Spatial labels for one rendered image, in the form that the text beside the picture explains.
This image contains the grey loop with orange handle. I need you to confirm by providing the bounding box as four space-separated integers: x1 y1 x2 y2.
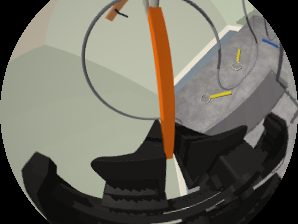
144 0 176 160

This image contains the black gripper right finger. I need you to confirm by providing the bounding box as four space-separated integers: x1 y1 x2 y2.
174 123 247 190

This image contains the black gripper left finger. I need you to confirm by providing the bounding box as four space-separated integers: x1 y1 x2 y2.
90 120 166 193

